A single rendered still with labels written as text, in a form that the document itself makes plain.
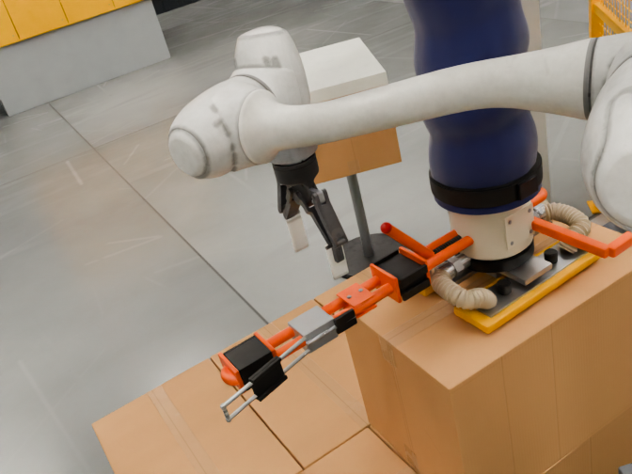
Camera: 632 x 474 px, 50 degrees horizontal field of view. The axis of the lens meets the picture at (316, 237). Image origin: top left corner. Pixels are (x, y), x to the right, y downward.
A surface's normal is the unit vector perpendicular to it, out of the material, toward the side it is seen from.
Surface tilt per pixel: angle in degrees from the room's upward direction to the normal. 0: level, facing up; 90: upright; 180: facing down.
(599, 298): 90
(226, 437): 0
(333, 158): 90
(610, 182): 84
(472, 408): 90
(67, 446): 0
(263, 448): 0
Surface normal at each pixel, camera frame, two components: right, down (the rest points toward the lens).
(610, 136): -0.82, -0.44
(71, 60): 0.50, 0.34
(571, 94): -0.63, 0.50
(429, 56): -0.78, 0.24
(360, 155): 0.12, 0.48
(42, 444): -0.22, -0.84
